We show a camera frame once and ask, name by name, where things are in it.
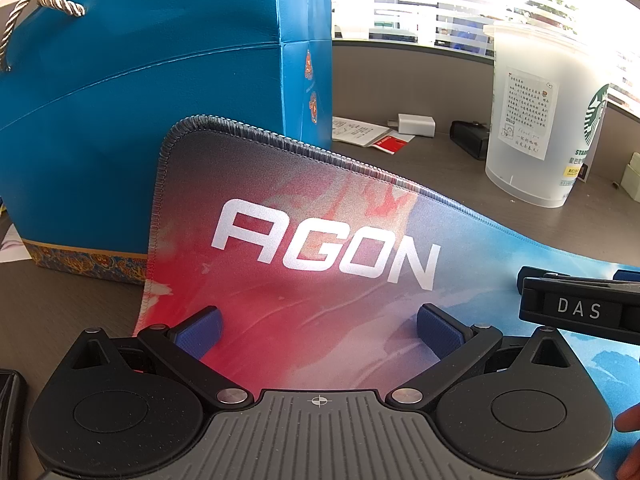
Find white charger plug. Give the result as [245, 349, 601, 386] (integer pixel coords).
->
[387, 113, 437, 137]

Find white papers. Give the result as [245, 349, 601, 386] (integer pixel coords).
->
[0, 200, 32, 264]

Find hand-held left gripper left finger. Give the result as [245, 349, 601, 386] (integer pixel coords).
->
[65, 306, 251, 408]

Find white paper leaflet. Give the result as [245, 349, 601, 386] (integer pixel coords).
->
[331, 116, 387, 147]

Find small white box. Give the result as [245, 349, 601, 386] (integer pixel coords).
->
[617, 152, 640, 194]

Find red and blue mouse pad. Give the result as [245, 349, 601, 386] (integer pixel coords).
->
[132, 115, 640, 461]

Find small black box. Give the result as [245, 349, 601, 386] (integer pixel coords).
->
[449, 120, 490, 161]

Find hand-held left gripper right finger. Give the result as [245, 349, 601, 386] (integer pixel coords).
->
[385, 304, 576, 408]

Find black case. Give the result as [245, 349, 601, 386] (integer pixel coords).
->
[0, 369, 29, 480]

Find frosted plastic cup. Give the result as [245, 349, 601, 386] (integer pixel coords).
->
[482, 21, 614, 208]

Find person's right hand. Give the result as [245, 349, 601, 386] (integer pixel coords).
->
[614, 406, 640, 480]

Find red and white card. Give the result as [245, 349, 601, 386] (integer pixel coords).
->
[371, 134, 412, 154]

